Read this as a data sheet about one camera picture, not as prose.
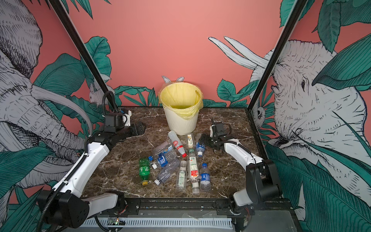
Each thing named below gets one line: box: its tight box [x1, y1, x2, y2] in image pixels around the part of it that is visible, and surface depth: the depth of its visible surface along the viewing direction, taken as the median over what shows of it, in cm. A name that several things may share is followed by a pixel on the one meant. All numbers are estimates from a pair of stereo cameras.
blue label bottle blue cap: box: [199, 162, 212, 192], surface depth 81 cm
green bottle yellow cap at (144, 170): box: [138, 157, 151, 186], surface depth 84 cm
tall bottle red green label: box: [187, 148, 200, 195], surface depth 83 cm
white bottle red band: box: [168, 130, 188, 158], surface depth 96 cm
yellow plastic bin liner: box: [158, 81, 204, 120], surface depth 97 cm
